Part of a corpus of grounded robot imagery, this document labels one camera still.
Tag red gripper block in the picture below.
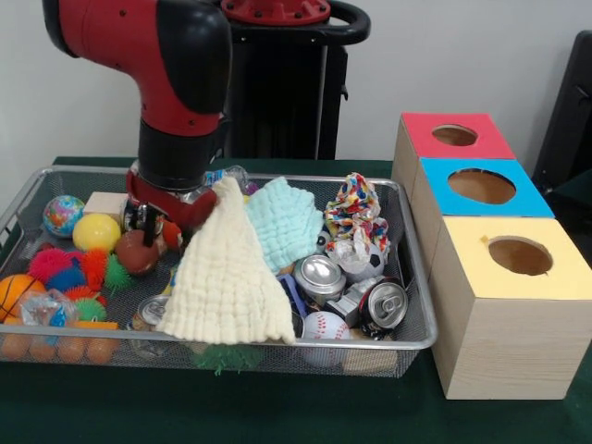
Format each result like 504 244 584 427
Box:
123 169 219 248

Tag brown toy football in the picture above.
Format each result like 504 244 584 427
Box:
114 229 164 277

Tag cream knitted cloth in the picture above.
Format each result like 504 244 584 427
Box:
156 176 298 346

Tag mint green knitted cloth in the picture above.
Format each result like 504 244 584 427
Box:
245 178 325 275

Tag colourful braided rope toy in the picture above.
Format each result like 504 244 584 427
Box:
324 173 392 280

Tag shallow clear mesh bin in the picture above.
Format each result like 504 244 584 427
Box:
0 166 438 378

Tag wooden box with three holes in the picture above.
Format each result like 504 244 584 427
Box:
391 113 592 401

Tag pale wooden cube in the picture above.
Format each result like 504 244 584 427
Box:
82 191 129 225

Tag plain yellow ball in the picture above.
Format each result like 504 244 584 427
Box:
73 213 122 253

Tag small globe ball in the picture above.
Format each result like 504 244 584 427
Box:
43 194 86 239

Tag pink spiky ball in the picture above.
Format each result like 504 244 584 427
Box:
28 246 77 284

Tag orange toy basketball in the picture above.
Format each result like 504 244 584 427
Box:
0 274 45 323

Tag open silver can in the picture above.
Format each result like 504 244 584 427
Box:
294 255 347 306

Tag white toy baseball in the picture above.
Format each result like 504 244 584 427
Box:
303 312 351 368

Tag dark green table cloth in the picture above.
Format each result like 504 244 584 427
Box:
0 155 592 444

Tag silver crushed can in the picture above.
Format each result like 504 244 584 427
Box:
359 280 409 334

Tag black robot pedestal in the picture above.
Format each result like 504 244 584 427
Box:
222 0 371 160

